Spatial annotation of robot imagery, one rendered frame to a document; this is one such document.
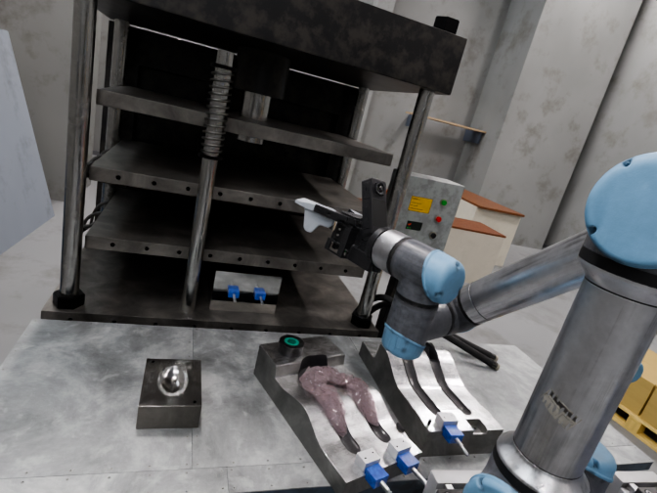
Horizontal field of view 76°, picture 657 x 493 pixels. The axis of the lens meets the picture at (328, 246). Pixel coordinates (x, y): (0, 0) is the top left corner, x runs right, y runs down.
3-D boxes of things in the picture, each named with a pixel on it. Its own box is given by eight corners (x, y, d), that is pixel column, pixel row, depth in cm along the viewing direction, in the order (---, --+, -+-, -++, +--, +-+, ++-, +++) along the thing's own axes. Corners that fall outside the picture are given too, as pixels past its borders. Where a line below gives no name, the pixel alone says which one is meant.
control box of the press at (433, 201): (382, 445, 234) (469, 188, 191) (331, 447, 224) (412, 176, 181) (368, 417, 254) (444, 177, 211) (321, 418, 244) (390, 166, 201)
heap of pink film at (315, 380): (385, 424, 120) (392, 401, 118) (334, 439, 110) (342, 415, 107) (334, 370, 140) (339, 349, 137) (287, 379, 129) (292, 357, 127)
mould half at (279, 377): (416, 468, 115) (428, 435, 112) (340, 500, 100) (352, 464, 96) (319, 361, 153) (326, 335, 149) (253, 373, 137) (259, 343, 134)
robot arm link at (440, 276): (429, 313, 65) (447, 262, 62) (379, 282, 73) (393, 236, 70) (459, 307, 70) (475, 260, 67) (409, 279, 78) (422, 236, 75)
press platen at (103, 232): (362, 278, 189) (365, 268, 187) (84, 247, 151) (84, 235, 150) (319, 226, 255) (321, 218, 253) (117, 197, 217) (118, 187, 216)
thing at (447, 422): (472, 463, 113) (479, 447, 111) (457, 464, 111) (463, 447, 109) (446, 426, 124) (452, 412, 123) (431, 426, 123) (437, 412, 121)
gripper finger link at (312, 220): (283, 223, 84) (326, 241, 82) (292, 195, 82) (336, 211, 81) (288, 222, 87) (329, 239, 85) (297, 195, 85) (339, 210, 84)
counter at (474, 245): (487, 286, 559) (506, 236, 538) (344, 263, 509) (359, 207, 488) (463, 267, 618) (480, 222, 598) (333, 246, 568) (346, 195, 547)
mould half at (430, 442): (493, 453, 128) (509, 417, 124) (419, 457, 119) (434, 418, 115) (416, 356, 173) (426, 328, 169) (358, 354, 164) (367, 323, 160)
